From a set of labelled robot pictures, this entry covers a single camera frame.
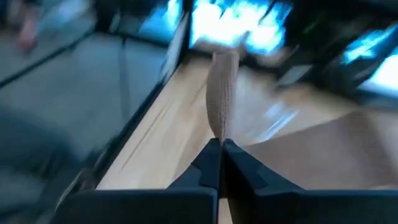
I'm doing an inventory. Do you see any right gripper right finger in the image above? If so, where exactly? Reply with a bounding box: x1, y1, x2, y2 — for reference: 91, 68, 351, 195
222, 138, 398, 224

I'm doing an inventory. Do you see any brown elastic bandage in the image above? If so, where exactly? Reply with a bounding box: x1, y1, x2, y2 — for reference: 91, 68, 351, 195
205, 49, 241, 146

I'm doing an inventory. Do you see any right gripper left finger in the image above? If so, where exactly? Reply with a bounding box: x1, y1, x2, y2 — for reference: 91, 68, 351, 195
51, 138, 223, 224

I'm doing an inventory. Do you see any black aluminium table frame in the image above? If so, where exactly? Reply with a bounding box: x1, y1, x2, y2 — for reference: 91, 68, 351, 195
55, 9, 192, 200

